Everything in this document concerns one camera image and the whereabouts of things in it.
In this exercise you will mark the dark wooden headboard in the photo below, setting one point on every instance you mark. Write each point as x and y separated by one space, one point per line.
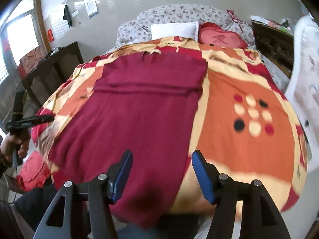
276 45

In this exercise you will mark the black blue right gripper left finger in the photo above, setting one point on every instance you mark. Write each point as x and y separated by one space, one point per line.
64 216

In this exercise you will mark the bright window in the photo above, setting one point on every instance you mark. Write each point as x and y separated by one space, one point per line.
22 37

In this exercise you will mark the maroon long sleeve shirt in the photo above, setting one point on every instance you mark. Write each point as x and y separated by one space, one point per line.
142 103

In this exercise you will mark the red heart cushion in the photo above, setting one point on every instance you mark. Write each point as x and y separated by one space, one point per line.
213 35

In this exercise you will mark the wall calendar poster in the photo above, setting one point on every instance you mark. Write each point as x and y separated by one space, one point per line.
91 8

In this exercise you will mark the person's left hand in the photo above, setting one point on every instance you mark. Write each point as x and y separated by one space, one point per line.
15 144

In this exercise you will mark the dark wooden desk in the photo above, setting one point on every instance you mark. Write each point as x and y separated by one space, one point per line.
42 74

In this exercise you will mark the orange cream red blanket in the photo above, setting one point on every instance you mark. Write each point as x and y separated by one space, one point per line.
244 124

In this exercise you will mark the dark cloth hanging on wall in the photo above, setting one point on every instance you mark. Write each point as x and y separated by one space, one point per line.
67 15

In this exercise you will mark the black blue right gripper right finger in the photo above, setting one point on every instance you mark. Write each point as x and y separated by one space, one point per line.
260 216

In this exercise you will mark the white pillow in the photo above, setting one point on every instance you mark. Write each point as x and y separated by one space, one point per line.
186 30

